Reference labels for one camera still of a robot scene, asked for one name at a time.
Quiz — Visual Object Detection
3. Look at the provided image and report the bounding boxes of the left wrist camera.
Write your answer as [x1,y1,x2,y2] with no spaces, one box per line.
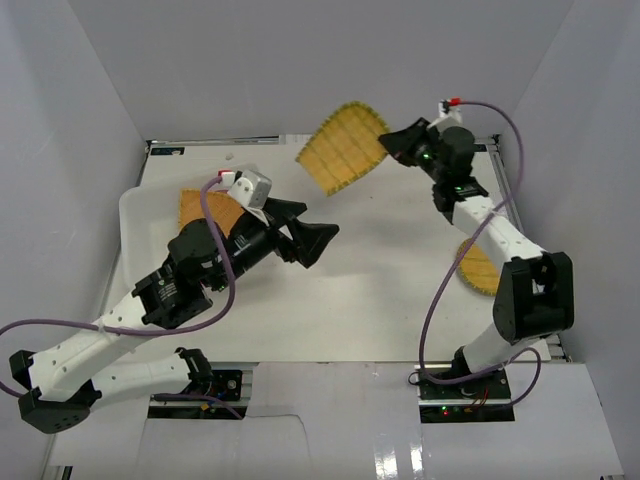
[219,169,272,209]

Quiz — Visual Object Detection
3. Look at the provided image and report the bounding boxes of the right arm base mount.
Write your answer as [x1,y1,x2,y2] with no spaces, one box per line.
[407,369,515,424]

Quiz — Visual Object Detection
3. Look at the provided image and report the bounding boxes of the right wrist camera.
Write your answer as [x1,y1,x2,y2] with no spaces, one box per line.
[437,97,463,131]

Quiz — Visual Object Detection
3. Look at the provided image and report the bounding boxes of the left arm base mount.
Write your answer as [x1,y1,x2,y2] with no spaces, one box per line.
[147,368,253,421]

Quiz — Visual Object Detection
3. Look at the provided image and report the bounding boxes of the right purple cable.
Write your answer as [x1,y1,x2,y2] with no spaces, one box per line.
[417,99,543,407]

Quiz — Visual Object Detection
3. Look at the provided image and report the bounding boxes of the triangular woven bamboo tray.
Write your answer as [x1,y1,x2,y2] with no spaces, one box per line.
[178,189,245,238]

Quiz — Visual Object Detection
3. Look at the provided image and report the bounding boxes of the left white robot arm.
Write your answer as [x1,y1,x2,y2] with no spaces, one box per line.
[9,198,339,434]

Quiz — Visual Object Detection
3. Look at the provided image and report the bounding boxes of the white plastic bin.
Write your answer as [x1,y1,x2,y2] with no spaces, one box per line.
[118,160,281,301]

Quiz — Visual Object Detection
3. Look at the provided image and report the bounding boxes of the oval woven bamboo tray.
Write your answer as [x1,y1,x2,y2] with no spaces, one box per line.
[456,244,500,297]

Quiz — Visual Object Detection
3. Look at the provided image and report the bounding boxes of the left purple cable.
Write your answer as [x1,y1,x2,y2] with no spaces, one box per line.
[0,178,241,420]

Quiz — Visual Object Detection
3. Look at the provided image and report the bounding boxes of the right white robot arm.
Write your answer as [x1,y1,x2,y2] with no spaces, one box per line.
[379,119,574,399]

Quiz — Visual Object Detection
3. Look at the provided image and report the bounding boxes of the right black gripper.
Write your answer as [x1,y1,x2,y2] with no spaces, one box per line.
[379,119,447,185]

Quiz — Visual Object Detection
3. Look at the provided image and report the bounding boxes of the purple cable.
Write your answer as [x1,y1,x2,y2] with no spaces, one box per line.
[0,178,241,420]
[417,99,543,407]

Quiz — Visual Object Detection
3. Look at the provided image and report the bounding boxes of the white paper sheet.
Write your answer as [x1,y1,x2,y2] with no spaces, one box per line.
[279,133,313,147]

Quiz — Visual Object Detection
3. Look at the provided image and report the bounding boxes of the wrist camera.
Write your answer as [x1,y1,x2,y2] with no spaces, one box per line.
[219,169,272,209]
[437,97,463,131]

